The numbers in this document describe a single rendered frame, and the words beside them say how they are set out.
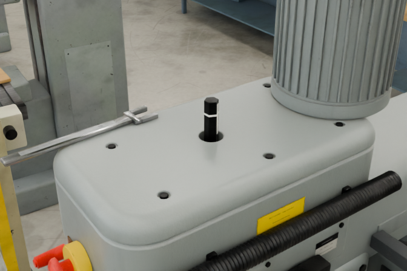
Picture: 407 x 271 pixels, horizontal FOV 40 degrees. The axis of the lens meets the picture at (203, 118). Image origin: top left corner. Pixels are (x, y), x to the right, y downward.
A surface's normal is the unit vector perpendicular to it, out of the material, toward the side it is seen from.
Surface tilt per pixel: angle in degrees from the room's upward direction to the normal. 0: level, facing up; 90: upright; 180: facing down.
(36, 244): 0
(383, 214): 90
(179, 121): 0
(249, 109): 0
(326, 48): 90
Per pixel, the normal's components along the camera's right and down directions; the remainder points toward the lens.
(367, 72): 0.36, 0.45
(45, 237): 0.00, -0.88
